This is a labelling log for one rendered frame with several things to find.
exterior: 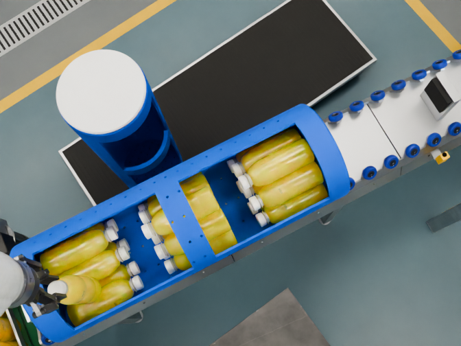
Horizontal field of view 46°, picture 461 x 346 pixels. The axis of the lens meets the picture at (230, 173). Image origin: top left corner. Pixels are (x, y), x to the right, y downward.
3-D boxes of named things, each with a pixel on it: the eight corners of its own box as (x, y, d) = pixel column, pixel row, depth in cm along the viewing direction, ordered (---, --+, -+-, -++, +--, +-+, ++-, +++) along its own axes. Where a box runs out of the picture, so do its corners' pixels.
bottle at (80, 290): (72, 299, 143) (40, 300, 125) (81, 273, 144) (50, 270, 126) (97, 307, 142) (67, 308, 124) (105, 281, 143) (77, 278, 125)
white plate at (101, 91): (40, 115, 164) (42, 117, 165) (123, 145, 160) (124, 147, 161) (78, 38, 170) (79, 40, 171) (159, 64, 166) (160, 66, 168)
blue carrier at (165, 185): (343, 204, 161) (359, 176, 134) (75, 344, 154) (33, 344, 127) (296, 126, 169) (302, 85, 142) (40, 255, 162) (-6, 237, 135)
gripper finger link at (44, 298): (36, 282, 107) (38, 288, 107) (59, 294, 117) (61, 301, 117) (17, 292, 107) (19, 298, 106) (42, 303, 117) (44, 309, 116)
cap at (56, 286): (49, 295, 125) (44, 295, 123) (54, 278, 126) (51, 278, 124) (64, 300, 124) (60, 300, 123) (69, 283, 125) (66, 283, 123)
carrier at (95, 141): (112, 185, 249) (169, 206, 246) (40, 117, 165) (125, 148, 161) (136, 130, 256) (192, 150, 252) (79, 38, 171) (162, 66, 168)
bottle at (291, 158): (317, 162, 142) (254, 194, 141) (310, 160, 149) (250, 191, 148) (306, 138, 141) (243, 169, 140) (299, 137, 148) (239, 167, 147)
